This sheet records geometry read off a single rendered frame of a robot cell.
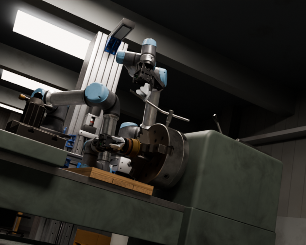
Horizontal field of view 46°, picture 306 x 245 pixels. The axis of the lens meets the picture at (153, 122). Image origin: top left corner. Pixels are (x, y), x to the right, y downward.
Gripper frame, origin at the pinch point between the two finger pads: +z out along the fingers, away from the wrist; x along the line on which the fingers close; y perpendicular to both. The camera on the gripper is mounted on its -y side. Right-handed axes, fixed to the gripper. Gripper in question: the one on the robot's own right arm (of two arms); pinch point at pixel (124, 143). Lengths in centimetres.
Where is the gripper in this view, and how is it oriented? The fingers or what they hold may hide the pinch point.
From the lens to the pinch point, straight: 168.7
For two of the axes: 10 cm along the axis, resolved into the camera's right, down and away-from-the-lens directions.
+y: -8.0, -3.4, -4.9
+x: 2.2, -9.3, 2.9
